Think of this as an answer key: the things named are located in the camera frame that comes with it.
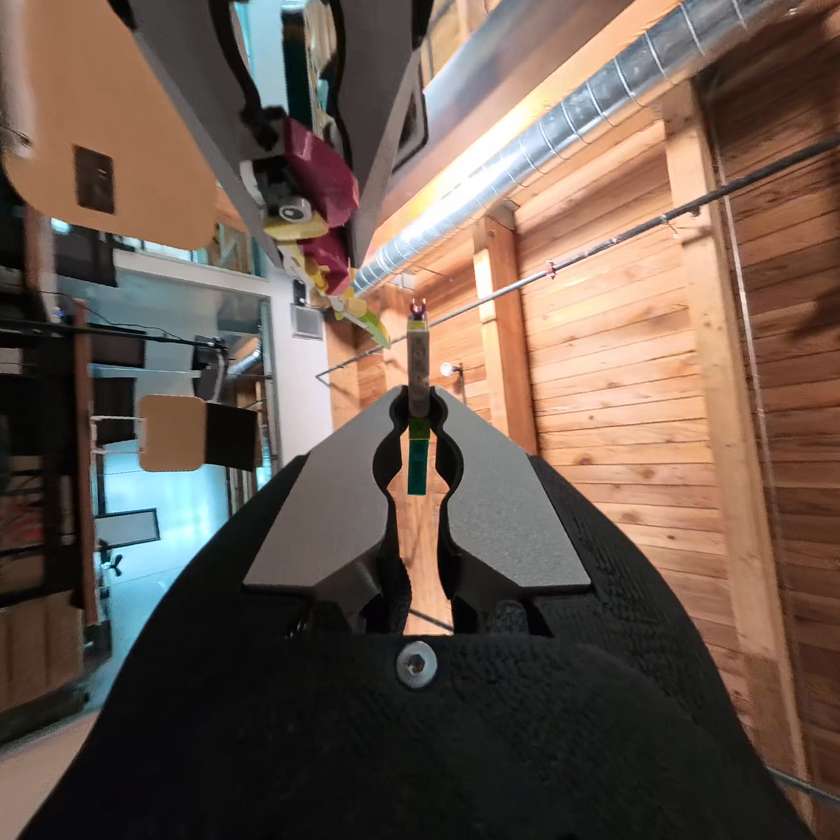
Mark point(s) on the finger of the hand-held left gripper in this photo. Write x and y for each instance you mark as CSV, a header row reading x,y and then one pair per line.
x,y
190,72
380,85

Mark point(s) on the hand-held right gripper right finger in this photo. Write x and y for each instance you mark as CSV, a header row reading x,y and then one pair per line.
x,y
512,525

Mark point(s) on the white wall vent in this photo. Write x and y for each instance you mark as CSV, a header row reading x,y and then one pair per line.
x,y
307,323

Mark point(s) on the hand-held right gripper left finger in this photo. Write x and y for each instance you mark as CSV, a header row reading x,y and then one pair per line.
x,y
321,525

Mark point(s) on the dark red yellow lego bird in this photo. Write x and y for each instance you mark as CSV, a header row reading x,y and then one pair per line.
x,y
315,170

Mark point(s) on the teal yellow pink lego wing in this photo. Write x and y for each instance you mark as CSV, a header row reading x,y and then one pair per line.
x,y
418,367

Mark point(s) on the small metal duct elbow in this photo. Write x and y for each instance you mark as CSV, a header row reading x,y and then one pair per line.
x,y
246,358

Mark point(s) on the round light bulb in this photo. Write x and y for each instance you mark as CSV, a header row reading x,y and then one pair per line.
x,y
447,369

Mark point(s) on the dark shelving rack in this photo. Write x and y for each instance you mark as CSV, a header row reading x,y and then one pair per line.
x,y
39,459

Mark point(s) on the tan wooden chair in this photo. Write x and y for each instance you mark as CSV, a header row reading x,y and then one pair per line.
x,y
151,144
172,433

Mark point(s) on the black ceiling rod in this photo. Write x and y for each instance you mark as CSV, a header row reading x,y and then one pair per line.
x,y
610,244

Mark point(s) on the spiral metal air duct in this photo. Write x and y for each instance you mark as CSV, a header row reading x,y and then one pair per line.
x,y
590,98

